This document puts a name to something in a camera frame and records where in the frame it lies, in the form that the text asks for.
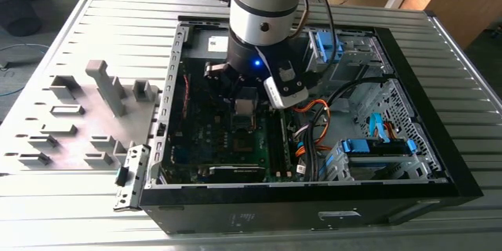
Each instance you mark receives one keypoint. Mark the silver CPU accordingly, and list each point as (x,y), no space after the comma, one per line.
(244,107)

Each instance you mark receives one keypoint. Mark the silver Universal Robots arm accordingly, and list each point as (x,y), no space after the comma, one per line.
(266,4)

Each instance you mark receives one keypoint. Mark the CPU socket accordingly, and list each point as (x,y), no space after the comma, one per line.
(243,123)

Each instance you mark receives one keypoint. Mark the silver power supply unit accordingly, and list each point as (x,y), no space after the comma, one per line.
(218,43)

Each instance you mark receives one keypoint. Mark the blue optical bay latch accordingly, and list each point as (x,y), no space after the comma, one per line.
(325,45)

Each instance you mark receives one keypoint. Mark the grey metal drive cage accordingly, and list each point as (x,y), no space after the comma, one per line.
(353,66)

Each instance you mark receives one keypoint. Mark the green RAM stick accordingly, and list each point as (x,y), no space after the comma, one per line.
(285,139)

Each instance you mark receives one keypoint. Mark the black RAM slot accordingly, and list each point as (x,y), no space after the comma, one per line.
(272,145)

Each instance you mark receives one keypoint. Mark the green motherboard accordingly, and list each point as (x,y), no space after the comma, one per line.
(211,145)

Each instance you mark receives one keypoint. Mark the perforated metal disk bay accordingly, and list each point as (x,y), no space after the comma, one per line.
(345,121)

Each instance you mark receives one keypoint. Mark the grey parts rack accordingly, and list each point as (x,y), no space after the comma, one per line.
(130,127)

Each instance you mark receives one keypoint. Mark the black graphics card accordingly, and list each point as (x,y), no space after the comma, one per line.
(235,172)

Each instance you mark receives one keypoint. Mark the hard disk in blue carrier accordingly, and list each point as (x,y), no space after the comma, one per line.
(354,146)

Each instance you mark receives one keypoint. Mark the black PC case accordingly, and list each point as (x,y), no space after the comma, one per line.
(274,212)

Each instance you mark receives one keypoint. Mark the black round bin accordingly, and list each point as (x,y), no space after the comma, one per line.
(23,18)

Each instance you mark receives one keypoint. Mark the small side camera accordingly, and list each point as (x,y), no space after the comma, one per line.
(214,70)

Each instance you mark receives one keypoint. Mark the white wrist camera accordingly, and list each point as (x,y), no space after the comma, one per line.
(286,95)

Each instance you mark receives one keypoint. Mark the blue plastic rail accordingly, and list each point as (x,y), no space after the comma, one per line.
(327,165)

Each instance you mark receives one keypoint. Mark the grey card retention bracket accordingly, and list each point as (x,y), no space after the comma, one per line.
(135,174)

